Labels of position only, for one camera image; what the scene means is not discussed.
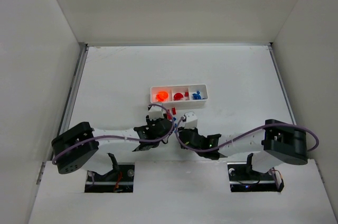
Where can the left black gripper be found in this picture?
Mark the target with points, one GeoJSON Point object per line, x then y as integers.
{"type": "Point", "coordinates": [160, 125]}

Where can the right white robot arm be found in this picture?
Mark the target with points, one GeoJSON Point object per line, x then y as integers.
{"type": "Point", "coordinates": [269, 145]}

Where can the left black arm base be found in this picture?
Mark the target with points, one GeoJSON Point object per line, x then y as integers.
{"type": "Point", "coordinates": [119, 179]}

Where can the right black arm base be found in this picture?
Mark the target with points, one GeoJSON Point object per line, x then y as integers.
{"type": "Point", "coordinates": [242, 178]}

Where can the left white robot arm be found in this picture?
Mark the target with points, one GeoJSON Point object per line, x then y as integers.
{"type": "Point", "coordinates": [83, 147]}

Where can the blue arch lego piece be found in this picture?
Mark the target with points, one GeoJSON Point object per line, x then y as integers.
{"type": "Point", "coordinates": [197, 96]}

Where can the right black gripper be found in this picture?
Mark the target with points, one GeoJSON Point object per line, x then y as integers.
{"type": "Point", "coordinates": [188, 134]}

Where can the white three-compartment tray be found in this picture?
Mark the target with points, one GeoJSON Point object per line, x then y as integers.
{"type": "Point", "coordinates": [187, 102]}

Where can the red round lego piece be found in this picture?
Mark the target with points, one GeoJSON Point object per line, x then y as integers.
{"type": "Point", "coordinates": [178, 96]}

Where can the orange round lego piece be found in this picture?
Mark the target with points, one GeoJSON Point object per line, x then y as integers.
{"type": "Point", "coordinates": [162, 96]}

